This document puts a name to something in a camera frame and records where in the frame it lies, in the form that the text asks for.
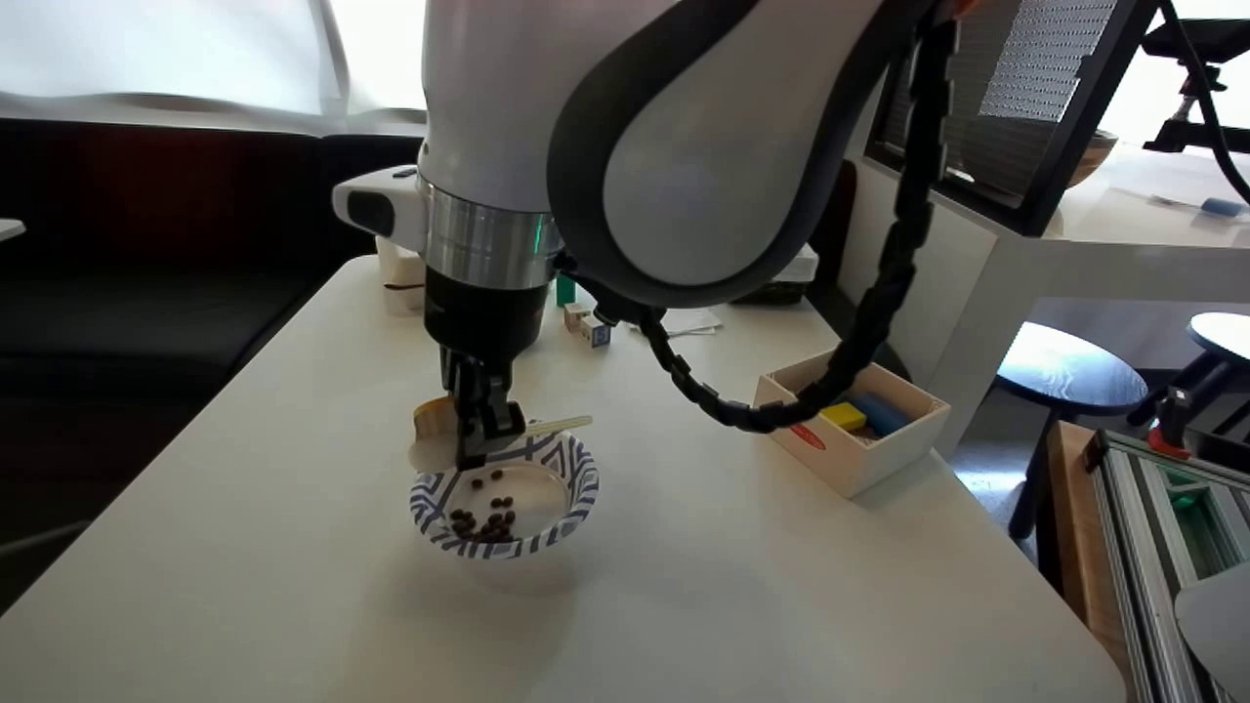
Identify blue pen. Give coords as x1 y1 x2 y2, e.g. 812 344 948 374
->
1146 186 1250 224

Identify yellow wooden block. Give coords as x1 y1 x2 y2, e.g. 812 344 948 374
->
815 402 870 436

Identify round white stool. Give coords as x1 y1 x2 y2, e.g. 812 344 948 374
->
1185 310 1250 368

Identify aluminium profile frame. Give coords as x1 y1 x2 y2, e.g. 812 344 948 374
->
1039 415 1250 703

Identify white side desk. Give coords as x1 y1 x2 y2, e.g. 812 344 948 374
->
831 154 1250 452

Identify black corrugated cable conduit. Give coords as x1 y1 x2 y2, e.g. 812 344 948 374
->
555 10 961 436

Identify red black tool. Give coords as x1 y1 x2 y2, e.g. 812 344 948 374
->
1146 385 1195 461

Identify large blue wooden block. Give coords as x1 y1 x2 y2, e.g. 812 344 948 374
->
852 392 915 441

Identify black camera tripod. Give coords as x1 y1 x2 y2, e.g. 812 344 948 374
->
1142 0 1250 208

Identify black framed monitor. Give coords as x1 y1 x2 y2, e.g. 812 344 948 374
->
867 0 1165 242

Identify black sofa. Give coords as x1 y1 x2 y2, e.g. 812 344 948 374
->
0 113 424 617

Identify dark coffee granules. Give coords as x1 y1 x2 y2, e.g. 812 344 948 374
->
445 469 525 548

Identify blue and white patterned bowl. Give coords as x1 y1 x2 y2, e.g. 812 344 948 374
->
406 428 604 565

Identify small pale block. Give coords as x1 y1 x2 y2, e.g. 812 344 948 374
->
557 303 618 353

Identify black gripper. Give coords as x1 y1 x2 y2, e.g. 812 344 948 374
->
422 264 555 471

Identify white open cardboard box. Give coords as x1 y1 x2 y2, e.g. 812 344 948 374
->
754 353 956 504

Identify round dark stool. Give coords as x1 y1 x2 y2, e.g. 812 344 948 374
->
992 320 1151 542

